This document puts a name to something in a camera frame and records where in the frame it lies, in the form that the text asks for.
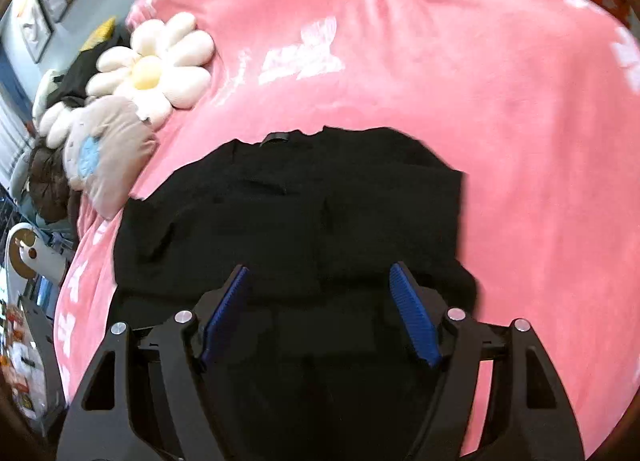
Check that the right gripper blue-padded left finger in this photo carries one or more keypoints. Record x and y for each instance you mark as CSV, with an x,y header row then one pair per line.
x,y
143,396

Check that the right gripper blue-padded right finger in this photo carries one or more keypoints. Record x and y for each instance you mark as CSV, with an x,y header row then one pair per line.
x,y
497,394

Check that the black garment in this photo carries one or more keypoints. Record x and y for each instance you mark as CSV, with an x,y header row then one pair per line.
x,y
318,365

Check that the black clothing pile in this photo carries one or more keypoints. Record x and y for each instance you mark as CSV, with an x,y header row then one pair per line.
x,y
71,89

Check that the white round appliance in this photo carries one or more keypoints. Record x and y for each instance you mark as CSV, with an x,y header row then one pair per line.
x,y
29,256

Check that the dark brown puffer jacket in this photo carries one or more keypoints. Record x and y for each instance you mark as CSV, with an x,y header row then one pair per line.
x,y
48,185

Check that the beige seal plush pillow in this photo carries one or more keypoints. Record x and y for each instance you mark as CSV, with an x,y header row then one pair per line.
x,y
106,150

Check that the cream flower pillow behind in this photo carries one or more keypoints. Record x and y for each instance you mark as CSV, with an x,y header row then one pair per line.
x,y
52,123

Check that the pink fleece blanket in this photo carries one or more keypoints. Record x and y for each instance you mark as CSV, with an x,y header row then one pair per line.
x,y
534,102

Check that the cream daisy flower pillow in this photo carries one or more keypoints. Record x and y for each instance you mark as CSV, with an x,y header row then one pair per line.
x,y
163,68

